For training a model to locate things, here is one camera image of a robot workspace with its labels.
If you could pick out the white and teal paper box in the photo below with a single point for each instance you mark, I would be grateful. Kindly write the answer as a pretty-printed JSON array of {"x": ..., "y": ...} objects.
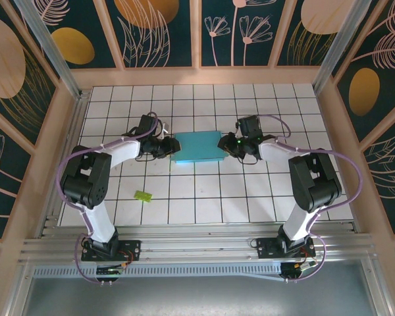
[{"x": 197, "y": 146}]

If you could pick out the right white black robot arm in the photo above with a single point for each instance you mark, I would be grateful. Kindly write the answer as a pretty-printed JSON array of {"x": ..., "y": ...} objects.
[{"x": 316, "y": 181}]

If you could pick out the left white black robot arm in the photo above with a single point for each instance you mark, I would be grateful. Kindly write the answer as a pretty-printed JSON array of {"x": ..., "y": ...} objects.
[{"x": 85, "y": 181}]

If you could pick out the small lime green plastic piece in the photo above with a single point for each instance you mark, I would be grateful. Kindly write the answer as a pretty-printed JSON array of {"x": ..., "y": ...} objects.
[{"x": 143, "y": 195}]

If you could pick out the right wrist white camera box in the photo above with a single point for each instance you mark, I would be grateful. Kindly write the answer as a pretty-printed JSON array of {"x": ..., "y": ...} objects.
[{"x": 237, "y": 131}]

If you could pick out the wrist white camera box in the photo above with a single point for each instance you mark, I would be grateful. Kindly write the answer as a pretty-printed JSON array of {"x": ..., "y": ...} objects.
[
  {"x": 165, "y": 130},
  {"x": 237, "y": 131}
]

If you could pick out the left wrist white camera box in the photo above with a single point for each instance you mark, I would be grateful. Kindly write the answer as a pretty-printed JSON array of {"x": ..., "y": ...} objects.
[{"x": 165, "y": 130}]

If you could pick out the aluminium side rail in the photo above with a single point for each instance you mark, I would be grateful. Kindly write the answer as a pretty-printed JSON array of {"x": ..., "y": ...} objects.
[{"x": 74, "y": 131}]

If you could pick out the aluminium mounting rail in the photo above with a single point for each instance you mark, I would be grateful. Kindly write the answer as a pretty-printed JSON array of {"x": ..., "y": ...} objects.
[{"x": 197, "y": 243}]

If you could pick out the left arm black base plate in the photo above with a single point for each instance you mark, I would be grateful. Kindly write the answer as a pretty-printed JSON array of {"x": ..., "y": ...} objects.
[{"x": 133, "y": 246}]

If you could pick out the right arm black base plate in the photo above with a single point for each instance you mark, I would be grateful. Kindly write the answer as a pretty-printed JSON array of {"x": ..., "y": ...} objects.
[{"x": 265, "y": 250}]

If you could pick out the aluminium corner post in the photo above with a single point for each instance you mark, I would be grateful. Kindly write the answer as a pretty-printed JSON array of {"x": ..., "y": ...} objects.
[
  {"x": 52, "y": 49},
  {"x": 339, "y": 46}
]

